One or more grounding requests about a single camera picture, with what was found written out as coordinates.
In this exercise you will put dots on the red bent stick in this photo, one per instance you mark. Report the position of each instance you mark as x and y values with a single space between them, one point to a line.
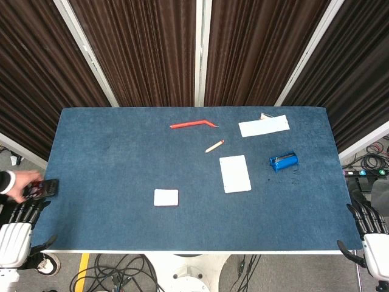
188 124

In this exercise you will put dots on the small torn paper scrap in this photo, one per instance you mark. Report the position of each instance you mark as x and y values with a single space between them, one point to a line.
263 116

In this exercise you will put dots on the small white floor object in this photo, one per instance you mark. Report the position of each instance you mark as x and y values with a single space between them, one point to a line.
15 159

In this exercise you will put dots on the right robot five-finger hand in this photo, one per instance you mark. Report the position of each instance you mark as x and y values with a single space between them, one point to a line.
378 252

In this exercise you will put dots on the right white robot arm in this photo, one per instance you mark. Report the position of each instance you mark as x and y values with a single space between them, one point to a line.
383 286

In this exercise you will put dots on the brown pleated screen panel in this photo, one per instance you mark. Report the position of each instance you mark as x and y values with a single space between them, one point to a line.
258 54
30 76
146 54
358 76

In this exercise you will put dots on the person forearm black sleeve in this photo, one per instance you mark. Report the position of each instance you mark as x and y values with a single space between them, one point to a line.
3 182

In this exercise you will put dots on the small white rectangular pad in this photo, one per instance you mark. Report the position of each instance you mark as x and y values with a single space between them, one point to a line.
166 197

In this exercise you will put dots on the yellow floor tape strip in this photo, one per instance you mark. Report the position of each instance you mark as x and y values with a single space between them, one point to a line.
82 267

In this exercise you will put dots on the white table pedestal base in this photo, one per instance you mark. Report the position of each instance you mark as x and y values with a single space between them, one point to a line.
188 273

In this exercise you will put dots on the blue fabric table mat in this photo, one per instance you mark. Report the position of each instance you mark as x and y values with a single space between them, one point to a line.
121 219

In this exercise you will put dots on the black power strip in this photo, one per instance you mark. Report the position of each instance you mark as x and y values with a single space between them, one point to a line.
363 173

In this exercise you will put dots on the black foot pedal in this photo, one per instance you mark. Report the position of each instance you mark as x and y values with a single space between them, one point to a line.
364 184

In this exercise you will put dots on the blue zippered pouch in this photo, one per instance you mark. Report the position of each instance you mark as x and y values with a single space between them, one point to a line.
284 162

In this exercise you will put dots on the short wooden pencil stub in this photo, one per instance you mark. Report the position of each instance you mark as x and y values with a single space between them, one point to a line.
214 146

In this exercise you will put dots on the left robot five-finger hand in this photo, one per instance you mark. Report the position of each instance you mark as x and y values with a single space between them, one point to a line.
13 243

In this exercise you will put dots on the white notepad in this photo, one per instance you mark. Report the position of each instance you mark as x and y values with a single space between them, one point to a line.
235 173

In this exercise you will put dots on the white paper envelope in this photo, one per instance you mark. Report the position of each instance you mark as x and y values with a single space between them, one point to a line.
263 127

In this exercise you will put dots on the person bare hand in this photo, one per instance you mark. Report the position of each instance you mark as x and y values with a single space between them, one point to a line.
21 182

